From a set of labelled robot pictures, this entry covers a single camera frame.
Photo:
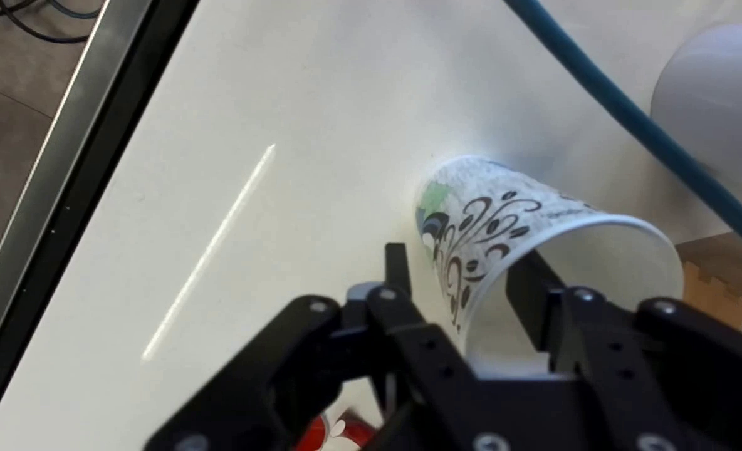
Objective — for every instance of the patterned paper cup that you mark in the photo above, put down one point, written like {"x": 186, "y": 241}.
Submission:
{"x": 487, "y": 217}

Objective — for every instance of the small red white object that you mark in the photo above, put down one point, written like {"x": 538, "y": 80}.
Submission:
{"x": 338, "y": 431}

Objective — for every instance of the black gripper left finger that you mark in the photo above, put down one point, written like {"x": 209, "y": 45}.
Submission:
{"x": 330, "y": 367}

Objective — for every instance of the white cup with red band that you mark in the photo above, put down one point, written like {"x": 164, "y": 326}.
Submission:
{"x": 723, "y": 102}

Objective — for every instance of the brown cardboard box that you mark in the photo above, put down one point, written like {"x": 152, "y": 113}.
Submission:
{"x": 726, "y": 278}

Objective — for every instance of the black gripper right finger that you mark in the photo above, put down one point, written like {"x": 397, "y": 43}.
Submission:
{"x": 664, "y": 377}

